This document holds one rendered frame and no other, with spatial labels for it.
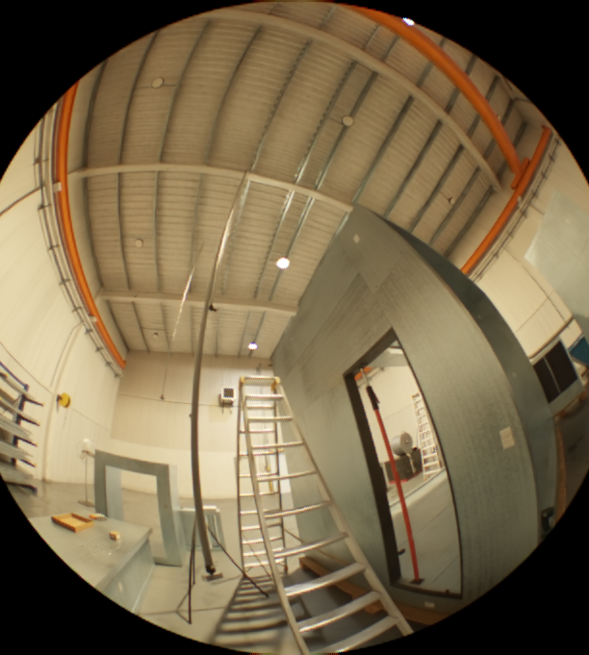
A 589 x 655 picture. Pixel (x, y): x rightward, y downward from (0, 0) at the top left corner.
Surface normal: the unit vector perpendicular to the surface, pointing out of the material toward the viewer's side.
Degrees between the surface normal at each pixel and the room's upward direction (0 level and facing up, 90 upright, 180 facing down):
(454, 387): 90
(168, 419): 90
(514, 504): 90
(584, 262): 90
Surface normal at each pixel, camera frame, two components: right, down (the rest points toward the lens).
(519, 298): -0.92, -0.11
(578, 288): -0.99, 0.11
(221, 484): 0.35, -0.62
